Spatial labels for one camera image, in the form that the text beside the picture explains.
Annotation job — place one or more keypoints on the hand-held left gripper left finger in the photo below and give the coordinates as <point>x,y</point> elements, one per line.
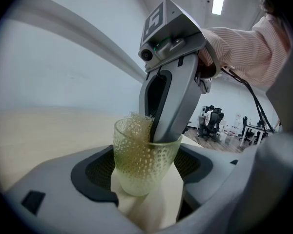
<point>53,211</point>

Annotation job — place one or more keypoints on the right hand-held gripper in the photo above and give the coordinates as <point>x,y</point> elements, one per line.
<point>175,33</point>

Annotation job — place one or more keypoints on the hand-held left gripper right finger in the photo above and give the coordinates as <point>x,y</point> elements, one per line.
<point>234,191</point>

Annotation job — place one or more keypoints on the yellow mesh scrubber sponge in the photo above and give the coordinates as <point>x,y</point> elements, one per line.
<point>136,124</point>

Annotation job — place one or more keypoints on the translucent green dimpled cup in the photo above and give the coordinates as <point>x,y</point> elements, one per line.
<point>141,169</point>

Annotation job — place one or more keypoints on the person's right forearm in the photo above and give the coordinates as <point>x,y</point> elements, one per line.
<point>246,52</point>

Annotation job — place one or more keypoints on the black office chair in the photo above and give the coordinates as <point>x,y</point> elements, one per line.
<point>245,128</point>
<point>214,123</point>

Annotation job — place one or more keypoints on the white desk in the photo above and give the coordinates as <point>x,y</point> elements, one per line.
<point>257,129</point>

